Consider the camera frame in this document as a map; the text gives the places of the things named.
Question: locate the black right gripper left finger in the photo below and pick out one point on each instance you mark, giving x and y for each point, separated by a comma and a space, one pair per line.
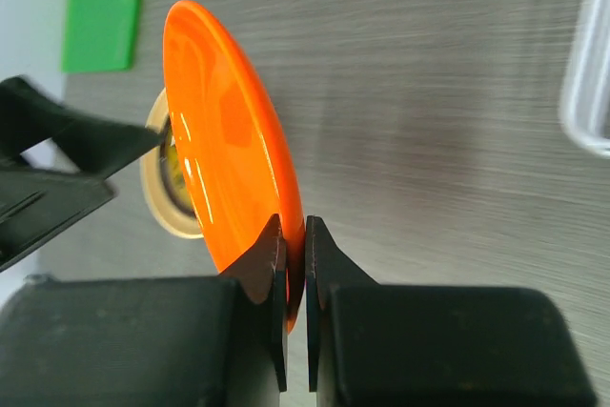
166, 341

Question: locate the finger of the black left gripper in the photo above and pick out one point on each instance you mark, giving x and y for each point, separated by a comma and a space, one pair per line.
37, 205
95, 145

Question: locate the green plastic mat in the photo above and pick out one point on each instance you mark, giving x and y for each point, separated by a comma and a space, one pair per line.
99, 35

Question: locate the cream yellow plate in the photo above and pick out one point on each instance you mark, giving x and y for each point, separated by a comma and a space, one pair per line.
161, 207

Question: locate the olive yellow patterned plate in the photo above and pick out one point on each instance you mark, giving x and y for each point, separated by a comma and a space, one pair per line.
173, 179

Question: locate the white wire dish rack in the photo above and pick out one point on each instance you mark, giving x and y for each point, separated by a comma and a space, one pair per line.
584, 98

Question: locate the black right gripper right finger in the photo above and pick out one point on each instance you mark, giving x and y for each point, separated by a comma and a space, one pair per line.
372, 344

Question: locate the orange plastic plate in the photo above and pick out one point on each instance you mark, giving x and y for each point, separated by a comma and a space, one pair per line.
234, 155

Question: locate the dark red patterned plate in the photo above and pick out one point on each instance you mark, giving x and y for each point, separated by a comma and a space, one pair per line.
167, 134

